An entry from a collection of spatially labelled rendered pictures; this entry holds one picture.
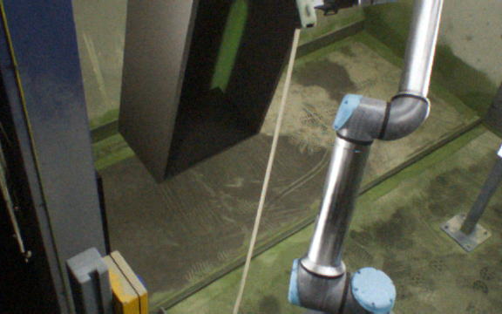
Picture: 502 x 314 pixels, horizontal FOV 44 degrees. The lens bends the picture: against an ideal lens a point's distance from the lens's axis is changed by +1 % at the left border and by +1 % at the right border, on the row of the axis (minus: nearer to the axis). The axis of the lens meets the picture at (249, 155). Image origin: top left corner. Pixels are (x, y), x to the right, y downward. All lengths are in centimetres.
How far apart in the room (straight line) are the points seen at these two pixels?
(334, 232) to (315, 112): 202
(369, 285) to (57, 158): 106
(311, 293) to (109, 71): 197
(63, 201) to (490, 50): 292
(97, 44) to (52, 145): 198
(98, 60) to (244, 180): 104
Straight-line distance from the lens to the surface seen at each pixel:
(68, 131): 161
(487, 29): 403
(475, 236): 359
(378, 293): 208
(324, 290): 207
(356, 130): 186
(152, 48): 237
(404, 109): 188
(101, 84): 357
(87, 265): 117
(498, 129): 423
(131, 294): 124
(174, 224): 324
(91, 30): 355
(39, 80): 148
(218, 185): 342
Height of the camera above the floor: 260
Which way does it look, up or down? 45 degrees down
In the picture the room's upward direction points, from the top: 7 degrees clockwise
